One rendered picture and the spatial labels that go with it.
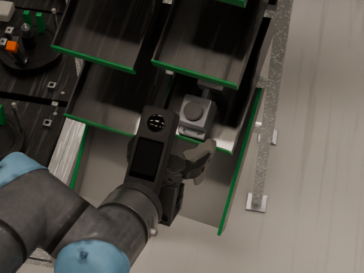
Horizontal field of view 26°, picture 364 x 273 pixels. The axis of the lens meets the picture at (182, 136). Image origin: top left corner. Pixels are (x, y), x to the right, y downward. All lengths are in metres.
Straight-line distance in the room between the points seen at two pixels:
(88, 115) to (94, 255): 0.47
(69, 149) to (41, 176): 0.65
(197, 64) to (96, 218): 0.33
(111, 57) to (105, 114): 0.16
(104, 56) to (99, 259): 0.39
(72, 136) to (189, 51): 0.50
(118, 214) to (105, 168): 0.50
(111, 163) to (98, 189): 0.05
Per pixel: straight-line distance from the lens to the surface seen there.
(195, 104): 1.21
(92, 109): 1.30
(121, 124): 1.28
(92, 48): 1.18
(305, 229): 1.58
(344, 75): 1.83
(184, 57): 1.15
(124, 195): 0.97
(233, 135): 1.26
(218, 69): 1.14
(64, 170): 1.53
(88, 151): 1.43
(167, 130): 1.01
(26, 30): 1.67
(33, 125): 1.59
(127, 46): 1.16
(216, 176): 1.39
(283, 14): 1.18
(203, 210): 1.41
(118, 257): 0.89
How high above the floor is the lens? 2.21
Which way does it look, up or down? 53 degrees down
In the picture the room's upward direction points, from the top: straight up
